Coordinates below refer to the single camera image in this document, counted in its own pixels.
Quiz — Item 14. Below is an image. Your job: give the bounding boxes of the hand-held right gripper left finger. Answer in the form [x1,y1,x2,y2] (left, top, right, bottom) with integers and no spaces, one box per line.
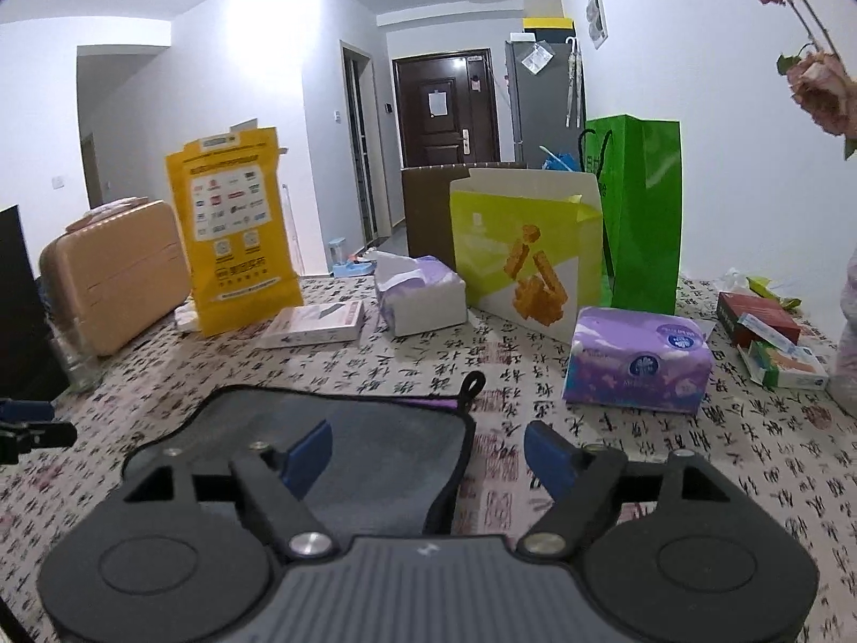
[124,419,334,562]

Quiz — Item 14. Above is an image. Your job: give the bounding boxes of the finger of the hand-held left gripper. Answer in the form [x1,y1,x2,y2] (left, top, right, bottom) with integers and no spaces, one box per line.
[0,398,79,466]

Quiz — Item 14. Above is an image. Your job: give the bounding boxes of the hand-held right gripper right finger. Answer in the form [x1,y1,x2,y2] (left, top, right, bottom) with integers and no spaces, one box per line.
[518,421,732,562]

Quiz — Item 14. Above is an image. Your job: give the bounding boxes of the dark grey zip pouch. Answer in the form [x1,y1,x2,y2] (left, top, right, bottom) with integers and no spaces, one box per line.
[124,370,487,538]

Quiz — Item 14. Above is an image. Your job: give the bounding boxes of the clear glass jar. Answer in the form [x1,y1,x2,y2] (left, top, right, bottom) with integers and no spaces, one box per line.
[49,333,103,394]

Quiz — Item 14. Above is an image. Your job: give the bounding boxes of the sealed purple tissue pack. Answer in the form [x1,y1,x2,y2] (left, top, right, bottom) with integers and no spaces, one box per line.
[563,305,718,415]

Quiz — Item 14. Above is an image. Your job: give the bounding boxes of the flat white box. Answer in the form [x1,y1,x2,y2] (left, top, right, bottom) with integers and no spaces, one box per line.
[257,299,366,350]

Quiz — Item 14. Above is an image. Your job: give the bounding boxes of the black screen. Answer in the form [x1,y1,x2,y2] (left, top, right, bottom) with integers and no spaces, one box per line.
[0,204,72,404]

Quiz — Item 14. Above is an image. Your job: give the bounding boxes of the beige hard-shell suitcase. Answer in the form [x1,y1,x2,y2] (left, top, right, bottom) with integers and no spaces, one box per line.
[39,197,192,358]

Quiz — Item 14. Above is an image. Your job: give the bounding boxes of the opened purple tissue pack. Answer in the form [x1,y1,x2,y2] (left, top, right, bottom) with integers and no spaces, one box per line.
[371,249,468,338]

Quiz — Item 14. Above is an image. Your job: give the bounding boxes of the blue pet water dispenser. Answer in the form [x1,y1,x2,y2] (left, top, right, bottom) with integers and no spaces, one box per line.
[327,235,377,278]

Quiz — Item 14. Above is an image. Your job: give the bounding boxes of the yellow-green and white paper bag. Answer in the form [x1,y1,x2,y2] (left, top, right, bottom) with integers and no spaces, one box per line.
[448,167,604,331]

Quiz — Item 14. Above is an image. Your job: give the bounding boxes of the yellow printed paper bag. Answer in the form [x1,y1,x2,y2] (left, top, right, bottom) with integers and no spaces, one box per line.
[164,116,304,339]

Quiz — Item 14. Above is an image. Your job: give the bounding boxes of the dark red box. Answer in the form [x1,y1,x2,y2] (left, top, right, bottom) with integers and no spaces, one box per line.
[716,290,803,350]

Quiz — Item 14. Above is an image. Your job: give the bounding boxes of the green-white medicine box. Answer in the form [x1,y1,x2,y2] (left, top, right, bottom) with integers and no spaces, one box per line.
[738,338,832,391]

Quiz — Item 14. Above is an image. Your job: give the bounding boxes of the green paper shopping bag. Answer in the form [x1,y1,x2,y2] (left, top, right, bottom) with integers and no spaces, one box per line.
[578,114,683,316]

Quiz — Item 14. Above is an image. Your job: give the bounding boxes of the brown cardboard box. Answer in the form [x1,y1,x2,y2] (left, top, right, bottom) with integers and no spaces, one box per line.
[401,161,537,273]

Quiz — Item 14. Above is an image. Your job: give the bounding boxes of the green snack packet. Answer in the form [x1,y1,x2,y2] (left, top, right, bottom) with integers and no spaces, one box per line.
[746,276,803,313]

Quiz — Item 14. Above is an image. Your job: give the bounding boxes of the blue plastic bag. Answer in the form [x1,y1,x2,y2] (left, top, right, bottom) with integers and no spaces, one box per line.
[538,143,581,173]

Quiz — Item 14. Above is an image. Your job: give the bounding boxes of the glass interior door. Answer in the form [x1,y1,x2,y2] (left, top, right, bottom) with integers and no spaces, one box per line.
[340,39,380,243]

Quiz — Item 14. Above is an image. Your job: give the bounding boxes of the pale pink bag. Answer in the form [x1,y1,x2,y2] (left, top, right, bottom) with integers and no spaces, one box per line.
[829,273,857,417]

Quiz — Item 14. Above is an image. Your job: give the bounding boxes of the dark brown entrance door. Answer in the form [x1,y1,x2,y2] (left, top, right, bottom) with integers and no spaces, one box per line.
[391,49,500,169]

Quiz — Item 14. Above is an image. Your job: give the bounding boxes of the grey refrigerator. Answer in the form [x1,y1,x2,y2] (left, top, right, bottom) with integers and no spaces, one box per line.
[503,36,588,166]

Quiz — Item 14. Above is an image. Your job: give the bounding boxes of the hanging folded umbrella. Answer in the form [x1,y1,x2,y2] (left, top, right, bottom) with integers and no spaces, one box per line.
[561,36,584,129]

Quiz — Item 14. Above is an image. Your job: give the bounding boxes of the yellow and black box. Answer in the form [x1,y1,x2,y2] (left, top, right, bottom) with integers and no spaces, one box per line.
[521,12,577,42]

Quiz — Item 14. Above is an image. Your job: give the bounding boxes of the pink artificial flowers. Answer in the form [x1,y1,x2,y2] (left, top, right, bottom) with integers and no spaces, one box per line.
[729,0,857,162]

